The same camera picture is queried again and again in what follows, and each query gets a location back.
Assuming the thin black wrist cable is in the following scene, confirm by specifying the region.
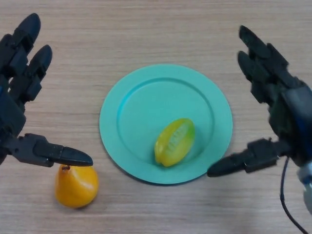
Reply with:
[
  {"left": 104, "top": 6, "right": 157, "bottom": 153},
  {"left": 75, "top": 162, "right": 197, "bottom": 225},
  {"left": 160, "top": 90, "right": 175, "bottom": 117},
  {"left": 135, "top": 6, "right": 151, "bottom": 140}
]
[{"left": 279, "top": 157, "right": 310, "bottom": 234}]

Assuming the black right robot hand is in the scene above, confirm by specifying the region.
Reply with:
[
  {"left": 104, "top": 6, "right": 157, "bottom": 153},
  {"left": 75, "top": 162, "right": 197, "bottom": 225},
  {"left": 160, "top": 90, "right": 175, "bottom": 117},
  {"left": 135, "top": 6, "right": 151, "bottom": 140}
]
[{"left": 206, "top": 25, "right": 312, "bottom": 178}]

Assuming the teal round plate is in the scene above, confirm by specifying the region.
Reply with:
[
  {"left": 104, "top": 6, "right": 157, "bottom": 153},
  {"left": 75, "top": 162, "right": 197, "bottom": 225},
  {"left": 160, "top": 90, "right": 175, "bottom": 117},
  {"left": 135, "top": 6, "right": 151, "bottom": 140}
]
[{"left": 99, "top": 63, "right": 234, "bottom": 186}]

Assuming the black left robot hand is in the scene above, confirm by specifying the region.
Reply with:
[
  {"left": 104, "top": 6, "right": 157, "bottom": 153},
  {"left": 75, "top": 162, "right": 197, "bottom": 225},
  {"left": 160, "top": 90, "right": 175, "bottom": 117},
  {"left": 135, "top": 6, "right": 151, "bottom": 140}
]
[{"left": 0, "top": 13, "right": 94, "bottom": 168}]

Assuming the yellow green starfruit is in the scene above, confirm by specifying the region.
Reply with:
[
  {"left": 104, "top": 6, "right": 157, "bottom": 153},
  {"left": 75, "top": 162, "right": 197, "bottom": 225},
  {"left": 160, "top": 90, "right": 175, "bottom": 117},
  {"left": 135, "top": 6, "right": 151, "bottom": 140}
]
[{"left": 154, "top": 117, "right": 195, "bottom": 168}]

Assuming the orange yellow pear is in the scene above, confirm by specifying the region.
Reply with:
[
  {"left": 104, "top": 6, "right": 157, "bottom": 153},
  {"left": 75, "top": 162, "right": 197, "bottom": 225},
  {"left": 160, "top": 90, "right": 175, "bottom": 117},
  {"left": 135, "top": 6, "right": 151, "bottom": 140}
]
[{"left": 55, "top": 163, "right": 99, "bottom": 209}]

